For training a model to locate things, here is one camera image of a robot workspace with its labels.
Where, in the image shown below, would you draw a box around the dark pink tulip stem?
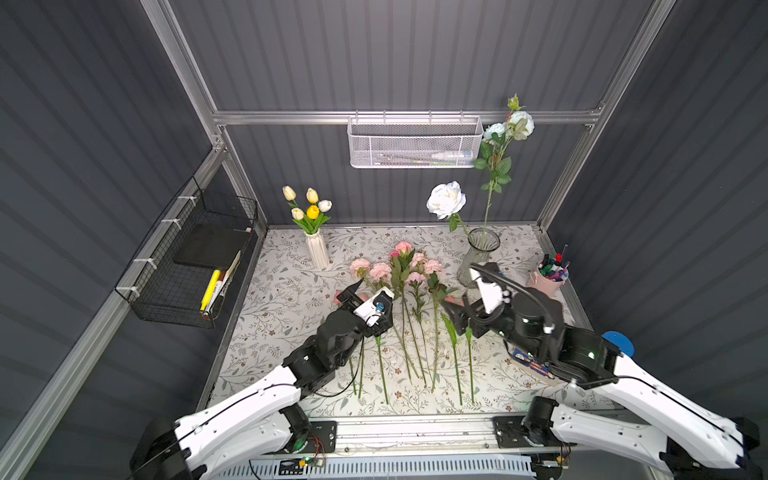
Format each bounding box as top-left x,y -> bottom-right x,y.
441,313 -> 463,406

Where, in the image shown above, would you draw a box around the light pink tulip stem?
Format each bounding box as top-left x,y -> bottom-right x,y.
356,340 -> 366,399

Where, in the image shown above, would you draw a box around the pink carnation branch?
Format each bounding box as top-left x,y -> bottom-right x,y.
417,251 -> 455,393

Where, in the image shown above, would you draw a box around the white ribbed ceramic vase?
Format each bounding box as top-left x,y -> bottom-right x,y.
305,231 -> 330,270

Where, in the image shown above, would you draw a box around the peach pink tulip stem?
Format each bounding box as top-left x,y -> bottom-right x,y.
374,335 -> 390,405

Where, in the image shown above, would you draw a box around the green leafy rose stem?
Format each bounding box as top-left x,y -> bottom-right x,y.
406,251 -> 426,370

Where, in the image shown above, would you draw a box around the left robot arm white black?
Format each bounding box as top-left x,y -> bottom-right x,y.
128,284 -> 394,479

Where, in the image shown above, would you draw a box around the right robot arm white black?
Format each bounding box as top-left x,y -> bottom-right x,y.
443,289 -> 763,479

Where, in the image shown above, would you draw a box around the clear glass vase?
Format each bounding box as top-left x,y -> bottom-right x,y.
457,227 -> 501,288

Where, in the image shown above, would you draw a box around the tulip bouquet in vase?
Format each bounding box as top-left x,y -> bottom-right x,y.
282,185 -> 333,235

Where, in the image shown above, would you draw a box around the rose bouquet in glass vase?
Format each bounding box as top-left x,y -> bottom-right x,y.
425,94 -> 536,241

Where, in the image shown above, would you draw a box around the blue printed card pack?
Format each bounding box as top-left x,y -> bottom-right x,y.
511,347 -> 555,379

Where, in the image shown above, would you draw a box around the pink pen holder cup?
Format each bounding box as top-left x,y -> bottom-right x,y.
526,270 -> 567,298

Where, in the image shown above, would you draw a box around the markers in pink cup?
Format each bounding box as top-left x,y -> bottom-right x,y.
538,244 -> 570,282

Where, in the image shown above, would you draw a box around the clear jar blue lid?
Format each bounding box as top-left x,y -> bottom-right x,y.
602,331 -> 635,357

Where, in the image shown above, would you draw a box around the yellow marker in basket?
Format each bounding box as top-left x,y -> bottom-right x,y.
200,270 -> 222,312

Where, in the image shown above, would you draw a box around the black notebook in basket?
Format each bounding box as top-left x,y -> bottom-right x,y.
173,224 -> 251,270

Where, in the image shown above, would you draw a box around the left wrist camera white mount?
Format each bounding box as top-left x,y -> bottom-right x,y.
353,287 -> 394,331

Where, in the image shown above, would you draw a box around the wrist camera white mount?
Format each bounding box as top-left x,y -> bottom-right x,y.
469,268 -> 510,315
353,287 -> 394,331

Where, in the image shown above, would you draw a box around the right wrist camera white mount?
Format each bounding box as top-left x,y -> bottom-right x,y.
469,268 -> 510,315

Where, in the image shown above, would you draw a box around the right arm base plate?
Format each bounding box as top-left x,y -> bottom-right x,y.
491,414 -> 563,448

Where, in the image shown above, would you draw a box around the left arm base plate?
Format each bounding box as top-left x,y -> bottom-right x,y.
294,420 -> 338,456

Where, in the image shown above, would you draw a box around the black wire wall basket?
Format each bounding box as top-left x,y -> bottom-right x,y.
116,181 -> 259,329

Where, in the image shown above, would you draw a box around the white wire mesh basket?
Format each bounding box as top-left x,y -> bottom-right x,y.
346,113 -> 483,169

